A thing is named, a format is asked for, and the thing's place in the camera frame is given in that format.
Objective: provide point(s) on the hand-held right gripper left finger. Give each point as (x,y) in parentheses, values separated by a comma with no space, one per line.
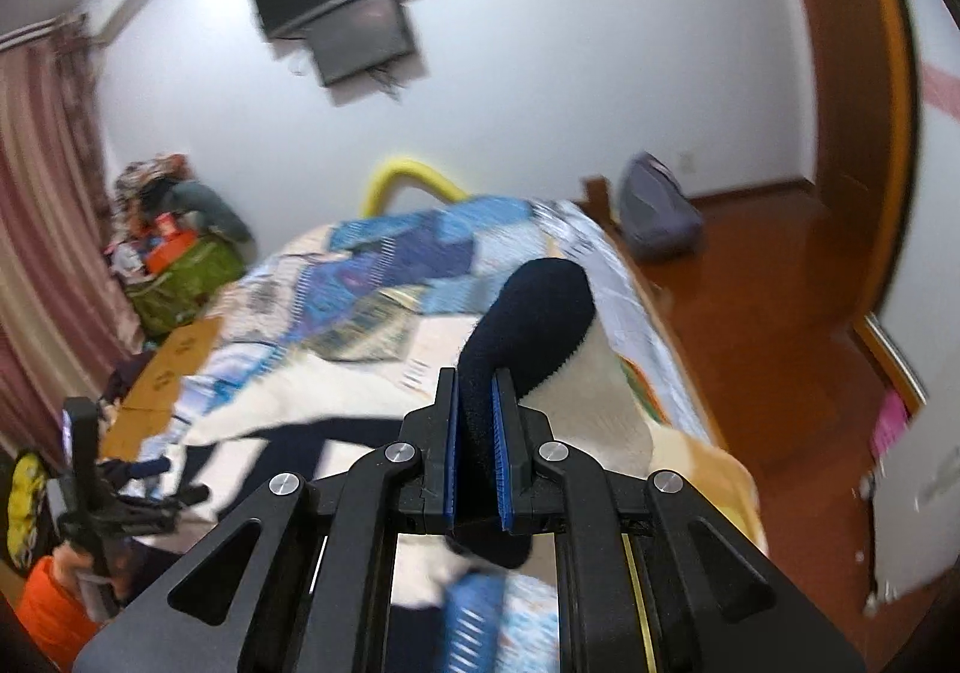
(450,452)

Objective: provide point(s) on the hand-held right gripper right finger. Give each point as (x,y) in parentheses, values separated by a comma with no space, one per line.
(501,463)

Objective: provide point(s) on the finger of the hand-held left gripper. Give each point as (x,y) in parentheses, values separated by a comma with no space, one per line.
(146,469)
(184,497)

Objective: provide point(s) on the white and navy knit sweater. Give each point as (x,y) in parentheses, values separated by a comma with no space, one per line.
(540,320)

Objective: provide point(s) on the person's left forearm orange sleeve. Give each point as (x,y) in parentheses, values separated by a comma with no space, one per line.
(49,609)

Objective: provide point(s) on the pile of mixed clothes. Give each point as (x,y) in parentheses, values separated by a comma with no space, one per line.
(150,181)

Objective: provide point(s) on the yellow and black bag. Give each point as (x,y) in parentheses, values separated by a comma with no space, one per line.
(26,500)

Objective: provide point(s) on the brown cardboard box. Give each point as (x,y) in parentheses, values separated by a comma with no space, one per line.
(169,365)

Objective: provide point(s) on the green fabric bag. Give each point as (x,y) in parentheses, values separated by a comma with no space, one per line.
(187,283)

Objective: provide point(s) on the blue patterned bed blanket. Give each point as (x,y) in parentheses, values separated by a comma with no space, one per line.
(420,260)

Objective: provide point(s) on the yellow fleece blanket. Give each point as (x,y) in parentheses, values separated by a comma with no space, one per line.
(712,485)

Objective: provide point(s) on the orange box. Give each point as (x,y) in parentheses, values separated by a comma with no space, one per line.
(169,253)

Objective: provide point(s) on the pink striped curtain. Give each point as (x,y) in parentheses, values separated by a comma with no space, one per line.
(45,215)

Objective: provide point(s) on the grey cushion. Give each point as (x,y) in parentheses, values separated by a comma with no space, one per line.
(214,208)

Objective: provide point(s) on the yellow foam tube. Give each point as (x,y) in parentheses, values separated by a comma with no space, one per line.
(390,174)

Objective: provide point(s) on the grey backpack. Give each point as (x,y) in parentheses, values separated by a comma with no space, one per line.
(656,211)

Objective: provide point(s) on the pink paper sheet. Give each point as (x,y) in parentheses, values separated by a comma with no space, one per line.
(891,425)

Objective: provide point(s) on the white cabinet door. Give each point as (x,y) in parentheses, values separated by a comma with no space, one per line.
(919,493)

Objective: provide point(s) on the brown wooden door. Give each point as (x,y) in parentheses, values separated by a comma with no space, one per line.
(847,118)

